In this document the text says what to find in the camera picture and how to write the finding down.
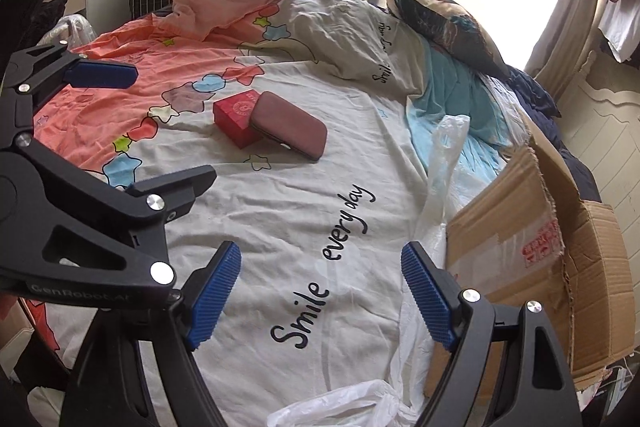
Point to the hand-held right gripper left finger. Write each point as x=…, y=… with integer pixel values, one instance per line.
x=215, y=297

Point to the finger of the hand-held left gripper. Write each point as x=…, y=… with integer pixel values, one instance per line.
x=102, y=74
x=192, y=179

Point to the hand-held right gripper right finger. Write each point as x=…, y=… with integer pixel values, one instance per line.
x=427, y=297

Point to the cardboard box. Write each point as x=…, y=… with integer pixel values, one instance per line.
x=505, y=237

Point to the clear plastic bag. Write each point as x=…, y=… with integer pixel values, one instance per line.
x=72, y=32

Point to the red box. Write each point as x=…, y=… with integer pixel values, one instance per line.
x=232, y=114

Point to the maroon zip case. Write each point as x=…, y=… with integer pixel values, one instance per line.
x=290, y=129

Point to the white plastic bag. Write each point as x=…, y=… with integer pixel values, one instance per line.
x=447, y=147

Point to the dark navy blanket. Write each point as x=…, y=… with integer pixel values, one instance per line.
x=535, y=92

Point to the cream bed headboard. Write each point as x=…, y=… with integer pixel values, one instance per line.
x=615, y=132

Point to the printed pillow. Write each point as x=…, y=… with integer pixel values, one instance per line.
x=440, y=22

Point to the white hanging shirt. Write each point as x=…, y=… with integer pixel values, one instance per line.
x=620, y=27

